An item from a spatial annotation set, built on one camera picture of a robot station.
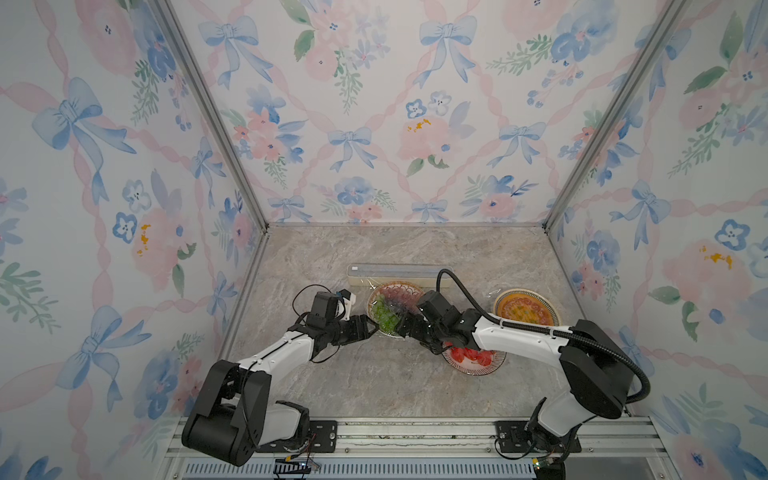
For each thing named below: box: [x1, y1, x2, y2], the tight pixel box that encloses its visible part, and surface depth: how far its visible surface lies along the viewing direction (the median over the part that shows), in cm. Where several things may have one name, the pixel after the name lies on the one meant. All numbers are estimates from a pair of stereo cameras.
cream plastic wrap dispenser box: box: [347, 264, 453, 289], surface depth 100 cm
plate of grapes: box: [366, 281, 425, 339], surface depth 96 cm
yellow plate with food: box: [494, 288, 561, 326], surface depth 97 cm
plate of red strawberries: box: [441, 342, 507, 376], surface depth 85 cm
